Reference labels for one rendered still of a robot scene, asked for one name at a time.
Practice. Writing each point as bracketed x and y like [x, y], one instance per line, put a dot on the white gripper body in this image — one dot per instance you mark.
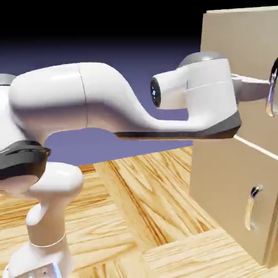
[252, 89]

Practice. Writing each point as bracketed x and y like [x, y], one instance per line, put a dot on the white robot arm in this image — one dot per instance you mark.
[65, 91]

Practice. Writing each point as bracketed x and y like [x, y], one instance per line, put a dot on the light wood cabinet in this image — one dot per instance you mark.
[230, 169]

